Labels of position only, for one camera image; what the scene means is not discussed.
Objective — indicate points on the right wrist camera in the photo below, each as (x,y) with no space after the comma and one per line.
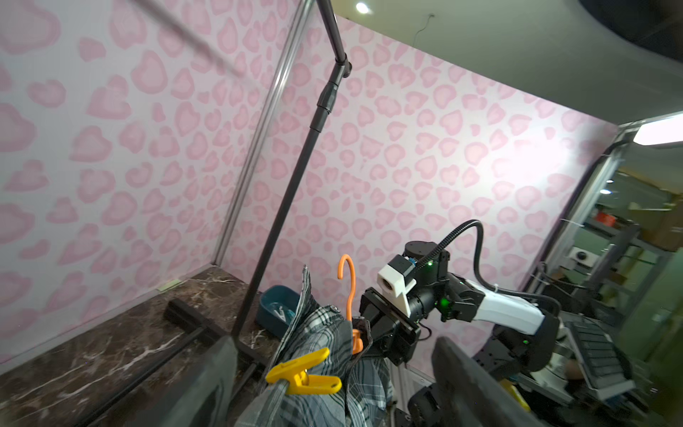
(396,280)

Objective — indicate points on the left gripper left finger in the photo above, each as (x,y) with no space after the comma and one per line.
(202,396)

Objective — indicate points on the teal plastic tray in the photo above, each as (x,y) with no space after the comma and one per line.
(277,308)

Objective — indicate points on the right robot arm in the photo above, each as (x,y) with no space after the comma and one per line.
(445,277)

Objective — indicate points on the orange plastic hanger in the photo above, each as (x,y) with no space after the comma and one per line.
(347,263)

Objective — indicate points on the yellow clothespin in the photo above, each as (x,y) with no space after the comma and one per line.
(299,381)

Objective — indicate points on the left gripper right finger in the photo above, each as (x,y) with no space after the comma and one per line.
(469,396)

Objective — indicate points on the black clothes rack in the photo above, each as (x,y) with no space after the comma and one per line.
(197,326)

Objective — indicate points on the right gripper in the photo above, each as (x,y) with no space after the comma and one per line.
(394,335)

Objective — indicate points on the black white plaid shirt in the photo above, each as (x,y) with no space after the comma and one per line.
(366,394)

